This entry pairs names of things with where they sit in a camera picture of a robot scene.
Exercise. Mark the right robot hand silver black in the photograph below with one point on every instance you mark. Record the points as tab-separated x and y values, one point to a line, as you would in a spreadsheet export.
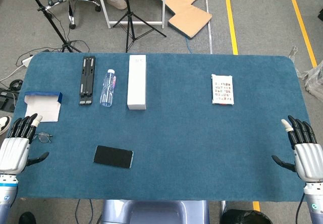
309	161

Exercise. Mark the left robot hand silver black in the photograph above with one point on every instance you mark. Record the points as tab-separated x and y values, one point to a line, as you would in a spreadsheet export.
12	156

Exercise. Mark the black smartphone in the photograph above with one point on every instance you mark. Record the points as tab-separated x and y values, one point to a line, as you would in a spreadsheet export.
113	156

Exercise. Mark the lilac robot base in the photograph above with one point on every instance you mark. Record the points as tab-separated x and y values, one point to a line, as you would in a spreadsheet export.
151	212

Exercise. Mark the black and white sneaker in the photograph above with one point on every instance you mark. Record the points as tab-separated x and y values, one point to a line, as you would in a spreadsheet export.
4	124

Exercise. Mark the black rimmed eyeglasses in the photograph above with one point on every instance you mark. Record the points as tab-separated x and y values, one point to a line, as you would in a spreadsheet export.
45	137

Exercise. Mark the black foot pedal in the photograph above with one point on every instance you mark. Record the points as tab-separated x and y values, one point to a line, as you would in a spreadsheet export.
7	101

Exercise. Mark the open blue white box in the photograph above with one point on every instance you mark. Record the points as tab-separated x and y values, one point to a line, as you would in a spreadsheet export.
45	105

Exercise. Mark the black shoe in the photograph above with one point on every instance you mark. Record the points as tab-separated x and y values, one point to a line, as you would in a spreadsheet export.
27	218

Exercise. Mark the clear plastic wrap pile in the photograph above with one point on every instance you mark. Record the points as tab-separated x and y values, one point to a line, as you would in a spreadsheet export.
314	80

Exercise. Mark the black bin bag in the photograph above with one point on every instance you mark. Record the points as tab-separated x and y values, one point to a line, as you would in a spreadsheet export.
244	217

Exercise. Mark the white power strip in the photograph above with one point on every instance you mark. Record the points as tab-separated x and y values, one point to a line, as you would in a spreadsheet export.
27	61

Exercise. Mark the black folding laptop stand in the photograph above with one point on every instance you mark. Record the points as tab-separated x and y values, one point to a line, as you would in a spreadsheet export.
87	80

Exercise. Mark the white pack with coloured print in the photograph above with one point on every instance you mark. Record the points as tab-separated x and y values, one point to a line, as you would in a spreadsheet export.
222	89

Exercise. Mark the clear plastic water bottle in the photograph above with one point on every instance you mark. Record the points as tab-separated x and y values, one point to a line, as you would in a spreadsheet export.
108	90

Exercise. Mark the blue table mat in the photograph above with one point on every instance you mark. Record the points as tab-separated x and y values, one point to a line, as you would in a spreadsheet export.
176	133

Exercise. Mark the black light stand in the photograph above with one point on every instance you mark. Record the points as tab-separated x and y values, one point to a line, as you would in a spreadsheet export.
50	19

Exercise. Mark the tall white box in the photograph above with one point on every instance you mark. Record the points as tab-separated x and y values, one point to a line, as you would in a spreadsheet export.
136	82

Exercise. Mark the black office chair chrome base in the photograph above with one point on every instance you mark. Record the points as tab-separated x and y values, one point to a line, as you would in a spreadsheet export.
70	2

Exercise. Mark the black tripod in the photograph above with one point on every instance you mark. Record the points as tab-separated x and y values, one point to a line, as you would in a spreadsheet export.
130	22

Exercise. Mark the beige shoe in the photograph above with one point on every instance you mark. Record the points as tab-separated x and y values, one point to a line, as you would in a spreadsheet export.
118	4

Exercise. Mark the brown cardboard sheet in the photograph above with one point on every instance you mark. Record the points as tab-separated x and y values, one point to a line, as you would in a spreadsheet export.
184	2

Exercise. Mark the white table frame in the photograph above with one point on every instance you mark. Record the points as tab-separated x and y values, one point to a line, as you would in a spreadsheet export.
106	12

